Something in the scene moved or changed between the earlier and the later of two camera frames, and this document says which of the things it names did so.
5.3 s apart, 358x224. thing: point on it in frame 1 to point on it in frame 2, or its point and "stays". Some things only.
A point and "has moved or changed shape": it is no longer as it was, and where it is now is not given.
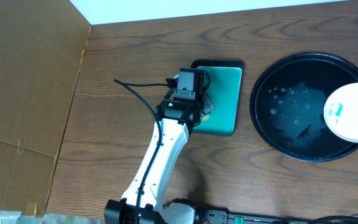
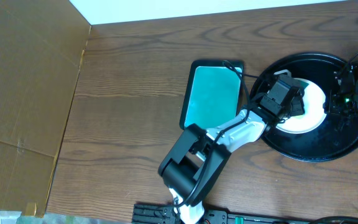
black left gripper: x=207 y=104 to x=298 y=106
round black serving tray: x=288 y=102 stays
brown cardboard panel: x=30 y=53 stays
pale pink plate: x=352 y=112 has moved or changed shape
